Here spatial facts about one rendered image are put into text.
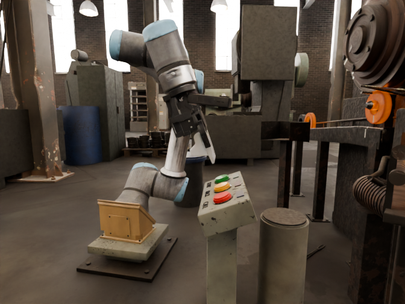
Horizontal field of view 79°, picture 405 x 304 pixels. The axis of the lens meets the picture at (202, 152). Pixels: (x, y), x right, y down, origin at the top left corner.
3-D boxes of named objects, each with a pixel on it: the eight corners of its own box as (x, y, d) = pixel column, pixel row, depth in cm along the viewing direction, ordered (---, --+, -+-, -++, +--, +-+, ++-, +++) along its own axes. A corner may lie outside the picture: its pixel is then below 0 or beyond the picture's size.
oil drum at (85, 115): (109, 158, 426) (106, 105, 412) (92, 166, 367) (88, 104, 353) (76, 158, 430) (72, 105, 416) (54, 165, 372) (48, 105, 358)
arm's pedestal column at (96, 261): (76, 271, 123) (75, 256, 122) (119, 233, 162) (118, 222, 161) (151, 283, 115) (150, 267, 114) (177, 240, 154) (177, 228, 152)
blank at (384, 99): (372, 93, 125) (365, 93, 126) (393, 87, 110) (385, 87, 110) (370, 124, 126) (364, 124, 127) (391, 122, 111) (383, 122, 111)
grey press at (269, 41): (273, 152, 494) (279, 21, 456) (296, 163, 390) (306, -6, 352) (211, 152, 486) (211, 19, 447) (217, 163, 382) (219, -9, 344)
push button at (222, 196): (232, 196, 54) (229, 189, 54) (233, 202, 50) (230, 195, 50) (215, 202, 55) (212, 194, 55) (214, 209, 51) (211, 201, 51)
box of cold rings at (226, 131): (250, 156, 448) (251, 112, 435) (261, 166, 366) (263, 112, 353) (193, 156, 448) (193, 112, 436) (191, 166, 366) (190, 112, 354)
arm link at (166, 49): (177, 24, 67) (171, 8, 57) (193, 69, 69) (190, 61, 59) (146, 37, 68) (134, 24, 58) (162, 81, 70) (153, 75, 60)
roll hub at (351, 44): (397, 29, 95) (361, 84, 119) (374, -9, 109) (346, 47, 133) (381, 29, 95) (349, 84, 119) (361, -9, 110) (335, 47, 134)
